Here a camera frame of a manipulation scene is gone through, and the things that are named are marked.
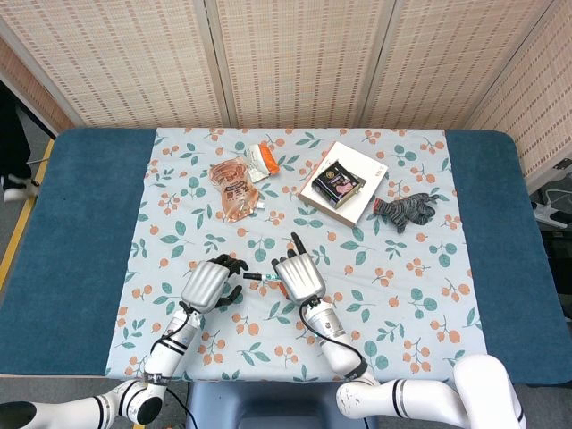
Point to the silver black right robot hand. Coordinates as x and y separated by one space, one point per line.
298 277

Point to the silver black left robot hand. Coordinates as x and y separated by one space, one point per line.
205 283

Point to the pen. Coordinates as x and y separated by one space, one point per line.
271 277

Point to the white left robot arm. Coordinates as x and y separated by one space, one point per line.
172 344

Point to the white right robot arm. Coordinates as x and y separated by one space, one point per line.
335 344

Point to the floral orange berry tablecloth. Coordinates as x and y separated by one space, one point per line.
313 339

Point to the orange snack bag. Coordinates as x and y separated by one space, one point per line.
234 190

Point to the small black packet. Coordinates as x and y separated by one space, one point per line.
337 184

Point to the white orange crumpled pouch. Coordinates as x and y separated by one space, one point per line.
259 161

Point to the grey striped knit glove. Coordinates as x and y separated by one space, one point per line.
406 207

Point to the flat white cardboard box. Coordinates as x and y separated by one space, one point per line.
357 161

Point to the teal felt table cover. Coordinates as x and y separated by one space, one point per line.
76 268

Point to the blue grey robot torso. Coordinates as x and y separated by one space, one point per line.
259 406

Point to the white sneaker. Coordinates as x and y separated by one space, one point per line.
15 190

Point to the woven bamboo screen panel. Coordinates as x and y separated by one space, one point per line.
31 85
111 58
447 58
540 107
299 58

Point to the person in black trousers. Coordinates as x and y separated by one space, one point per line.
13 134

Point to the white power strip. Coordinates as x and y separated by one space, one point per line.
552 214

